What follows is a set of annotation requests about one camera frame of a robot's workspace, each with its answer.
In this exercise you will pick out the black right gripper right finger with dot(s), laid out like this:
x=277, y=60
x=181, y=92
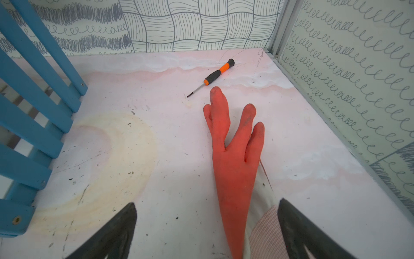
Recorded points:
x=302, y=237

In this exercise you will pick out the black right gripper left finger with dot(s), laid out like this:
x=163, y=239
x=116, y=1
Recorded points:
x=113, y=240

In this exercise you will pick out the blue white two-tier rack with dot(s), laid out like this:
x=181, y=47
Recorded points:
x=30, y=174

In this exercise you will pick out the orange black screwdriver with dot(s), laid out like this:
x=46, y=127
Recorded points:
x=213, y=76

